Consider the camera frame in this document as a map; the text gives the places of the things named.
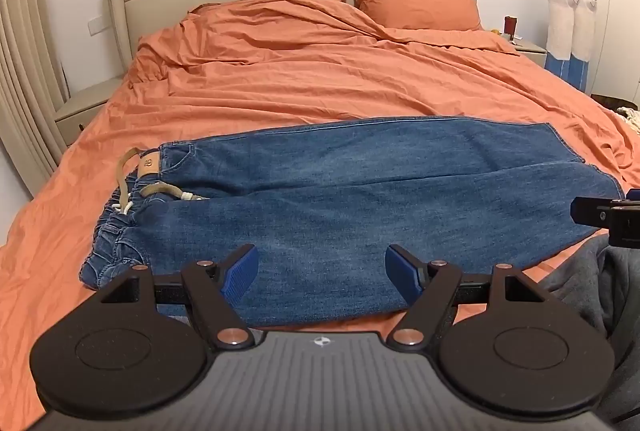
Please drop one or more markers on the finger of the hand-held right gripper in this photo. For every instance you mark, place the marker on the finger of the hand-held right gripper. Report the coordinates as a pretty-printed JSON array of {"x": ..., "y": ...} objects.
[{"x": 587, "y": 211}]

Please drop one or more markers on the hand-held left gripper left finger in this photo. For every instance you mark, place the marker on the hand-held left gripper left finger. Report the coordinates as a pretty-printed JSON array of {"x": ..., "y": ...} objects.
[{"x": 240, "y": 278}]

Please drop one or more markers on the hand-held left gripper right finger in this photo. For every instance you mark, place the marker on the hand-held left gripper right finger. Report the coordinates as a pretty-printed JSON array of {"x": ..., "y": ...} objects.
[{"x": 402, "y": 276}]

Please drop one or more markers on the blue denim pants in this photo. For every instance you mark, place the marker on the blue denim pants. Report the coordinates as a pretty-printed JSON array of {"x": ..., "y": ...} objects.
[{"x": 350, "y": 191}]

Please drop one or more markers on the grey clothing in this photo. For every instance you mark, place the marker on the grey clothing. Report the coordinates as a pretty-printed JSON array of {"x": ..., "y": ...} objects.
[{"x": 580, "y": 291}]

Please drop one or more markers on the white rumpled cloth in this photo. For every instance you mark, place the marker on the white rumpled cloth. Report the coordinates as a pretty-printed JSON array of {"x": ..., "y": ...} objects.
[{"x": 631, "y": 118}]

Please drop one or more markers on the beige nightstand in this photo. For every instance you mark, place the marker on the beige nightstand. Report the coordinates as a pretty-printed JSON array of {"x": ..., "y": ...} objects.
[
  {"x": 532, "y": 48},
  {"x": 82, "y": 106}
]

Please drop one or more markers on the orange duvet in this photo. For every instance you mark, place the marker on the orange duvet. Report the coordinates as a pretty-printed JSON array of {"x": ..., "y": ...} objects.
[{"x": 325, "y": 76}]

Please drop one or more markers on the beige curtain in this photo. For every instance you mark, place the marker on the beige curtain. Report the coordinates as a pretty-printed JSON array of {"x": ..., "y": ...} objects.
[{"x": 25, "y": 61}]

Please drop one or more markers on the white wall outlet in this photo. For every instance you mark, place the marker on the white wall outlet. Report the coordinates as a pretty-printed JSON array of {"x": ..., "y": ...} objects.
[{"x": 98, "y": 26}]

